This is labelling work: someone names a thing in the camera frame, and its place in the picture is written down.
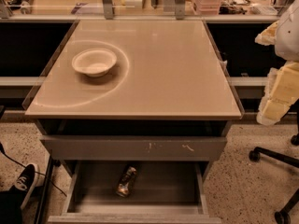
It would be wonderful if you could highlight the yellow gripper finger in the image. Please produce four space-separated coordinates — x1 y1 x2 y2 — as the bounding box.
256 61 299 126
255 21 278 46

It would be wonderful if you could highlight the orange soda can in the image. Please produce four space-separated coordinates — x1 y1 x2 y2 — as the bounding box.
116 166 137 197

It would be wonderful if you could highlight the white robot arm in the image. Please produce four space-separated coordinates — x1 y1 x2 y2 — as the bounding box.
255 0 299 126

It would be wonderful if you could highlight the grey drawer cabinet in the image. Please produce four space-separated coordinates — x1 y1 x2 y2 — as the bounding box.
25 20 244 183

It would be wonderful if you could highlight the open middle drawer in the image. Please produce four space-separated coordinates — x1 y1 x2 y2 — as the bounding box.
48 161 221 224

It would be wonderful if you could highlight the black office chair base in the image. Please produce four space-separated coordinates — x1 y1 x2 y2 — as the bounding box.
244 133 299 224

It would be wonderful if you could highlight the white paper bowl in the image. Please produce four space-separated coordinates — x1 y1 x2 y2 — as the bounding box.
72 49 117 77

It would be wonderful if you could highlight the black sneaker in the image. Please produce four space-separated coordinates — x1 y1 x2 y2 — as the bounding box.
8 163 39 209

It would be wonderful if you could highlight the right metal post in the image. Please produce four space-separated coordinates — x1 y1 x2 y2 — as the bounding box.
175 0 186 20

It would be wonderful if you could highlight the metal post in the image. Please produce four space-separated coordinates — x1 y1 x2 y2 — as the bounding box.
175 0 186 20
102 0 114 20

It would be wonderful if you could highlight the left metal post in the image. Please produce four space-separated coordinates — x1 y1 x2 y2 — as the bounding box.
102 0 114 20

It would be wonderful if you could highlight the black floor cable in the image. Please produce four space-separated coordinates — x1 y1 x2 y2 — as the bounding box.
0 143 68 198

